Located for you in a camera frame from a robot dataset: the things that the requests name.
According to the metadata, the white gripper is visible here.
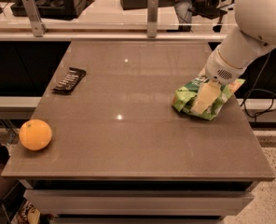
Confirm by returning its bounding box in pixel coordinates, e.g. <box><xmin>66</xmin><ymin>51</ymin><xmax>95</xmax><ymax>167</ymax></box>
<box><xmin>191</xmin><ymin>46</ymin><xmax>245</xmax><ymax>114</ymax></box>

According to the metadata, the green rice chip bag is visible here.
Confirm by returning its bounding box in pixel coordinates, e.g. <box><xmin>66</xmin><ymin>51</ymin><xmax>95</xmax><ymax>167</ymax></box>
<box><xmin>172</xmin><ymin>76</ymin><xmax>244</xmax><ymax>120</ymax></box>

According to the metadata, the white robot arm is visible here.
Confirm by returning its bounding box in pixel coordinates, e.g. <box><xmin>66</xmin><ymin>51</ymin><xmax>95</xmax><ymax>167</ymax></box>
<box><xmin>191</xmin><ymin>0</ymin><xmax>276</xmax><ymax>114</ymax></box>

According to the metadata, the seated person in jeans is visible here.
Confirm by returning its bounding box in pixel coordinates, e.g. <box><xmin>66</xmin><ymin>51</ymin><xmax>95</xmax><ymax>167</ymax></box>
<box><xmin>174</xmin><ymin>0</ymin><xmax>192</xmax><ymax>32</ymax></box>

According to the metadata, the black office chair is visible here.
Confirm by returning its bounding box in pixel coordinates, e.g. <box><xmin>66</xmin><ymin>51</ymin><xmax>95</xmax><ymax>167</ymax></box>
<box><xmin>190</xmin><ymin>0</ymin><xmax>235</xmax><ymax>33</ymax></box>

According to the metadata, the black snack bar wrapper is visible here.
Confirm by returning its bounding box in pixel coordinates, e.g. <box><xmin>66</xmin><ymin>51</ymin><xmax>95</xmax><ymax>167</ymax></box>
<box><xmin>52</xmin><ymin>67</ymin><xmax>87</xmax><ymax>94</ymax></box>

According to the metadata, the black case on floor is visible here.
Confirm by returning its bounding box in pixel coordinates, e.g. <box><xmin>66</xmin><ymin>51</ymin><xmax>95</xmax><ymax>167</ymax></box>
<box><xmin>10</xmin><ymin>0</ymin><xmax>95</xmax><ymax>21</ymax></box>

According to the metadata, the orange fruit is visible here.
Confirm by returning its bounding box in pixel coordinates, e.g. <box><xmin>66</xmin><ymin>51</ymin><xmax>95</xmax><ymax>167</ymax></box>
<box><xmin>19</xmin><ymin>119</ymin><xmax>52</xmax><ymax>151</ymax></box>

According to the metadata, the black cable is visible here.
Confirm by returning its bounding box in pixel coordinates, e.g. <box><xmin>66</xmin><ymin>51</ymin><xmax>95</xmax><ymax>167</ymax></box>
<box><xmin>240</xmin><ymin>51</ymin><xmax>276</xmax><ymax>126</ymax></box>

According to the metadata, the right metal glass bracket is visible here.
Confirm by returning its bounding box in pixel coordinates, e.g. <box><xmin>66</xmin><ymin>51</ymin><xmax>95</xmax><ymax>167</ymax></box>
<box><xmin>147</xmin><ymin>0</ymin><xmax>159</xmax><ymax>38</ymax></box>

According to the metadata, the metal glass bracket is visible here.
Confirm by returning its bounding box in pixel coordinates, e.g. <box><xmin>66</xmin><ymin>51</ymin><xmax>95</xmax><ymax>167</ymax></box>
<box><xmin>147</xmin><ymin>0</ymin><xmax>159</xmax><ymax>38</ymax></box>
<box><xmin>21</xmin><ymin>0</ymin><xmax>47</xmax><ymax>37</ymax></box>

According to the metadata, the left metal glass bracket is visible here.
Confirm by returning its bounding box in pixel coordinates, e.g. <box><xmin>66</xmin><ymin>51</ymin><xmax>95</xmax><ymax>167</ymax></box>
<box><xmin>21</xmin><ymin>0</ymin><xmax>47</xmax><ymax>37</ymax></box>

